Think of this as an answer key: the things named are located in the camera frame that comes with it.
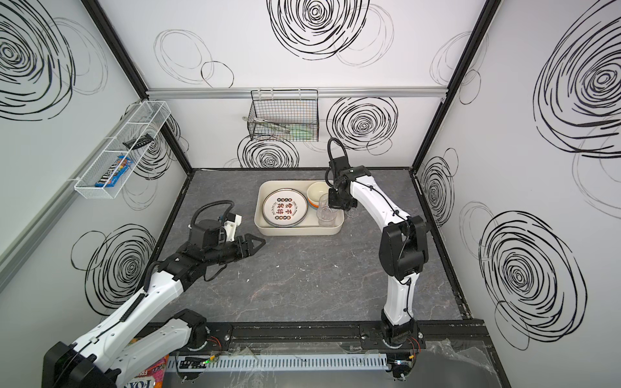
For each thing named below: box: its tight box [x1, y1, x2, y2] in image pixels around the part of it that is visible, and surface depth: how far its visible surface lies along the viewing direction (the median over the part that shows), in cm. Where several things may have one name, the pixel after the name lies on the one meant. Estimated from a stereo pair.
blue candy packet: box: [94, 155, 134, 187], surface depth 72 cm
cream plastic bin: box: [253, 180, 346, 237], surface depth 98 cm
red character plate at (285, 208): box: [261, 187, 309, 228], surface depth 104 cm
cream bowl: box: [306, 181, 330, 211], surface depth 104 cm
